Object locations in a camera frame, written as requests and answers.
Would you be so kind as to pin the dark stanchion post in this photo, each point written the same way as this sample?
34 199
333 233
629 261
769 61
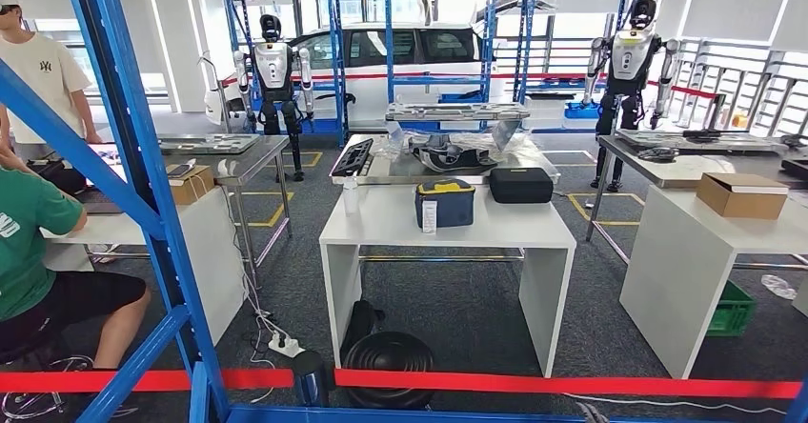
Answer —
310 379

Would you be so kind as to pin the blue yellow tool bag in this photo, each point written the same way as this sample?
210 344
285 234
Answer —
451 205

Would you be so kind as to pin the black equipment bag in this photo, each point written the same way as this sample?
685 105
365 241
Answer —
60 177

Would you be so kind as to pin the white car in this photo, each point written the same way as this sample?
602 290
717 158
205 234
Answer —
366 101

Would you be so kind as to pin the white plastic bottle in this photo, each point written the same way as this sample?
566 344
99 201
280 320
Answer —
351 199

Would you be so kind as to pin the stainless steel table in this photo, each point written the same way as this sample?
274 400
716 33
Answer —
391 171
669 171
259 155

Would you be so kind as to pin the silver metal fixture plate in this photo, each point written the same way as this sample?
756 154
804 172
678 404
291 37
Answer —
454 111

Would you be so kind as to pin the black slotted tray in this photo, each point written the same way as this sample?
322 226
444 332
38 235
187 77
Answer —
352 158

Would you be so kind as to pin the black hard case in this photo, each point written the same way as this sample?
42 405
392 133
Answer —
521 185

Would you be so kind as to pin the pale smartphone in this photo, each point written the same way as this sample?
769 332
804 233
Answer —
182 169

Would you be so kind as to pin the small cardboard box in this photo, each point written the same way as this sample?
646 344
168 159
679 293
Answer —
192 190

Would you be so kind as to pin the blue plastic bin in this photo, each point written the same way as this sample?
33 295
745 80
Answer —
577 112

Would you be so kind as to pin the black backpack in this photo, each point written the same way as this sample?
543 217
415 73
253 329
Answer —
360 325

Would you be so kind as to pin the clear plastic bag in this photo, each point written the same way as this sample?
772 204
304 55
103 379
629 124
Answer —
779 287

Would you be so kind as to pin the office chair with chrome base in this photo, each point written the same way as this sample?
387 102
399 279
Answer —
25 351

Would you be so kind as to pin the white metal railing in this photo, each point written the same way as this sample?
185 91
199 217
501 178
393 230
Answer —
757 92

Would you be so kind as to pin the green plastic crate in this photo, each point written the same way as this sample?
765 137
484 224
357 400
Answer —
732 313

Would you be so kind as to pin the person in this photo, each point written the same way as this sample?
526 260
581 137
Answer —
44 79
31 237

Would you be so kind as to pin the grey moulded car part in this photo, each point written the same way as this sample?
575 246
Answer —
451 158

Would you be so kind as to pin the white panel desk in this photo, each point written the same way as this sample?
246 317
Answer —
391 218
675 281
218 262

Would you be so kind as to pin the white power strip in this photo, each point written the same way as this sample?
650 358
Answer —
285 346

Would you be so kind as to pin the black round bin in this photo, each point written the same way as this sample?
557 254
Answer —
388 354

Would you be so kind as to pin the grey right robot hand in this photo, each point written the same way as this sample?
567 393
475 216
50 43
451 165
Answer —
590 414

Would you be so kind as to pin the small black car part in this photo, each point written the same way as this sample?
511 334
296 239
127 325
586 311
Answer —
656 154

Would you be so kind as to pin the black silver humanoid robot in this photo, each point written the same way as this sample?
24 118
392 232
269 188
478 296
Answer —
628 54
272 63

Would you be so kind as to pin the black flat tray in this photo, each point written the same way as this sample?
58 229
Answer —
796 169

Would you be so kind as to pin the cardboard box with white label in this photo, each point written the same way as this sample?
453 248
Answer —
738 202

